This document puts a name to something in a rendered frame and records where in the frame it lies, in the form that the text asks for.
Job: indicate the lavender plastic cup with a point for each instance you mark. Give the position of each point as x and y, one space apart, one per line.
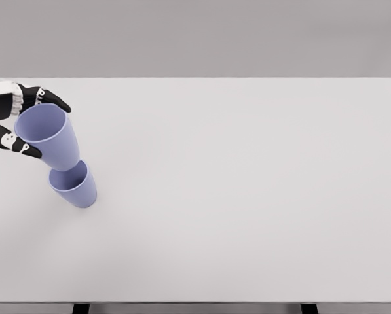
80 193
56 144

